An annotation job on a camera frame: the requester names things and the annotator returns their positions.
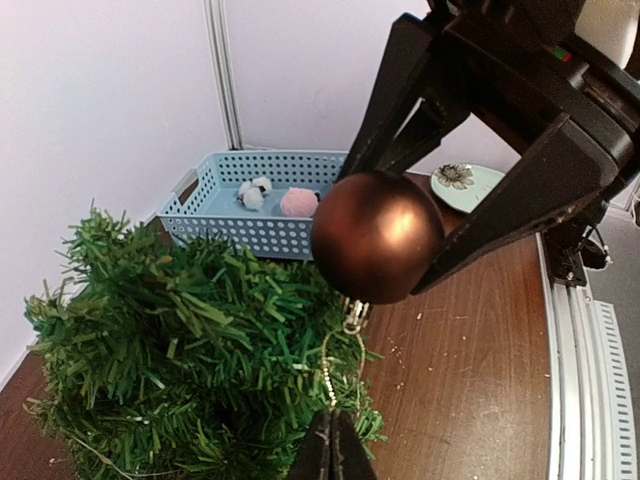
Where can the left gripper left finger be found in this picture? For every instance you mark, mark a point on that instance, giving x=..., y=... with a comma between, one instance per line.
x=313, y=458

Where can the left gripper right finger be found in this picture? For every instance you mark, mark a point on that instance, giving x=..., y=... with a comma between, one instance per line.
x=348, y=458

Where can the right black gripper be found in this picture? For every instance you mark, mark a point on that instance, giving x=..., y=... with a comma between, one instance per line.
x=548, y=77

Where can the red bauble ornament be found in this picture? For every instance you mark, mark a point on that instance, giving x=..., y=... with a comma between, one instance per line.
x=373, y=237

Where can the small green christmas tree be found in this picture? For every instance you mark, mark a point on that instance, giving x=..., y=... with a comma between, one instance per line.
x=193, y=361

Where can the pink pompom ornament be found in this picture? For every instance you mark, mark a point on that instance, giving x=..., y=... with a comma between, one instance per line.
x=299, y=203

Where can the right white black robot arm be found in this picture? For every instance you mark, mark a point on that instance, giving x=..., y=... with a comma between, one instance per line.
x=549, y=78

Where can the pale green floral plate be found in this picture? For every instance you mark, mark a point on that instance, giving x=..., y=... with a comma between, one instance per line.
x=464, y=186

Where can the blue plastic basket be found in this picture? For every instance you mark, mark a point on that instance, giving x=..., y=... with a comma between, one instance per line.
x=206, y=203

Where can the white fluffy ornament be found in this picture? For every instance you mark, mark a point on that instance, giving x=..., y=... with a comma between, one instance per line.
x=251, y=193

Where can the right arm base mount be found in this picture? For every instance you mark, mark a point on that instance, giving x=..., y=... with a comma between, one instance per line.
x=580, y=255

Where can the front aluminium rail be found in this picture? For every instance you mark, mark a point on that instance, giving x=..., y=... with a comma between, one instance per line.
x=592, y=434

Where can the right aluminium frame post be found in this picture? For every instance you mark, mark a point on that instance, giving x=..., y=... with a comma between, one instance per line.
x=219, y=44

